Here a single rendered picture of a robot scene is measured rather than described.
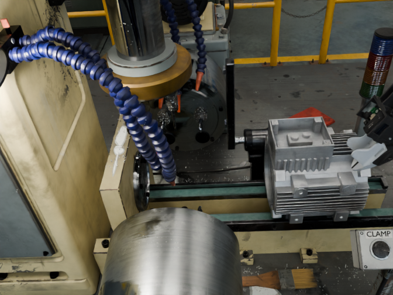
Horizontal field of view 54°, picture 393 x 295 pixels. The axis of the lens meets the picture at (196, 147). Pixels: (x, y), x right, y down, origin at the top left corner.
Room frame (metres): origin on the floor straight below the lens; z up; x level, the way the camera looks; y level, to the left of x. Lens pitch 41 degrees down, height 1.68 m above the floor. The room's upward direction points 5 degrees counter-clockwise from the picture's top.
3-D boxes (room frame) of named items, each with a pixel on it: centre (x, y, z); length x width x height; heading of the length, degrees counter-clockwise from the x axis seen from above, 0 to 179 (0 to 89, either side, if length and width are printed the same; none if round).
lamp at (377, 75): (0.92, -0.52, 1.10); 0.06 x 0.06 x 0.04
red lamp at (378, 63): (0.92, -0.52, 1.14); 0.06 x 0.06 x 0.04
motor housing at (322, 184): (0.64, -0.26, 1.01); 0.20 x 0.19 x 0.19; 87
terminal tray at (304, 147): (0.64, -0.22, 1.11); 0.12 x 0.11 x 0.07; 87
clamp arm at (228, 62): (0.79, -0.09, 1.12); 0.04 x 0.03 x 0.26; 86
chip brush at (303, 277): (0.50, -0.16, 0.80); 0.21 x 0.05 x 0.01; 87
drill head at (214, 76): (0.99, 0.02, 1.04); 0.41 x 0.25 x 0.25; 176
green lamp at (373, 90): (0.92, -0.52, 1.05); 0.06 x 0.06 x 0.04
